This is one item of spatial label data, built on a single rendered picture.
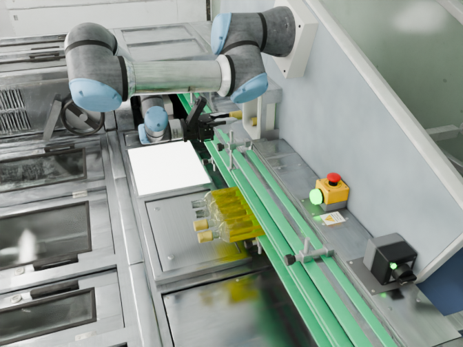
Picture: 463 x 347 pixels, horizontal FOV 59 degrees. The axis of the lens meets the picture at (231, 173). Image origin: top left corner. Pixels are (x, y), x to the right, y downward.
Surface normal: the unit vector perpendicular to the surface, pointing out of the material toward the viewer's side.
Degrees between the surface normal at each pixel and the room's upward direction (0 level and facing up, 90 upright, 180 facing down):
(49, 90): 90
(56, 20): 90
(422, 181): 0
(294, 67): 90
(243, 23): 95
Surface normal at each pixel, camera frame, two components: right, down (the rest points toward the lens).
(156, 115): 0.21, -0.25
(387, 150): -0.95, 0.18
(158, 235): 0.00, -0.83
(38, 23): 0.31, 0.52
